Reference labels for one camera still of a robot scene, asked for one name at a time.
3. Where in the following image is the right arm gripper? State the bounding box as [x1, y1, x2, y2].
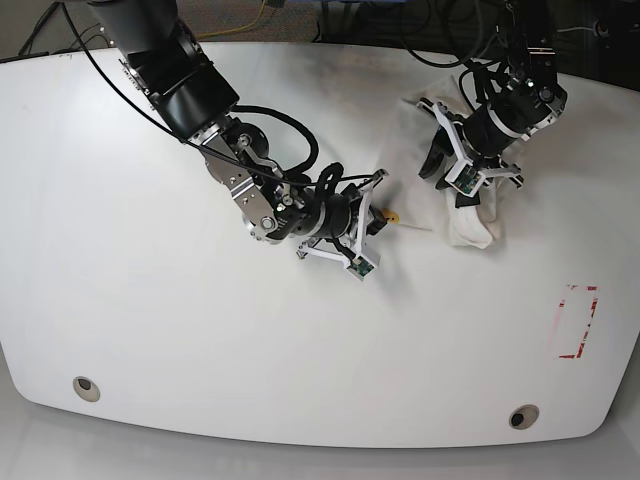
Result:
[294, 168, 388, 268]

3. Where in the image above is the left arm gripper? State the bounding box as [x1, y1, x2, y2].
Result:
[418, 97, 525, 191]

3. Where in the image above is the white printed t-shirt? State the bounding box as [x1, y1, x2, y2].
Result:
[372, 76, 516, 249]

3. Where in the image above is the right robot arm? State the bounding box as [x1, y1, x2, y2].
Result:
[88, 1, 387, 278]

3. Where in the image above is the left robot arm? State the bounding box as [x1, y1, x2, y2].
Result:
[419, 1, 567, 206]

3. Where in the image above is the red tape rectangle marking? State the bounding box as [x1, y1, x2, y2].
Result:
[552, 285, 600, 360]

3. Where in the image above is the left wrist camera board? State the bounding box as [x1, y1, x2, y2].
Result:
[449, 161, 486, 197]

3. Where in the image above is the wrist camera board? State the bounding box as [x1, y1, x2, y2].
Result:
[449, 161, 486, 197]
[346, 257, 377, 281]

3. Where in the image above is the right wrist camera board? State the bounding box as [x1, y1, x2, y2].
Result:
[346, 257, 377, 281]

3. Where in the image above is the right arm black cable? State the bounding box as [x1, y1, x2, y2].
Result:
[232, 103, 321, 181]

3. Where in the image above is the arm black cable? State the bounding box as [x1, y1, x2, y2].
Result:
[399, 0, 511, 101]
[232, 103, 321, 181]

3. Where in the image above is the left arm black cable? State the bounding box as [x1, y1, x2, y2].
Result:
[399, 0, 511, 101]

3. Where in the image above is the yellow cable on floor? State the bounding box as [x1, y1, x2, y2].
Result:
[199, 0, 266, 41]

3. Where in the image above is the right table cable grommet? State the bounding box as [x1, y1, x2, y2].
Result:
[509, 404, 540, 430]

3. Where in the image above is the table cable grommet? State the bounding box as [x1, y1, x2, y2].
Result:
[509, 404, 540, 430]
[72, 376, 101, 403]

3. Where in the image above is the left table cable grommet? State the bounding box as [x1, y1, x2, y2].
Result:
[72, 376, 101, 403]

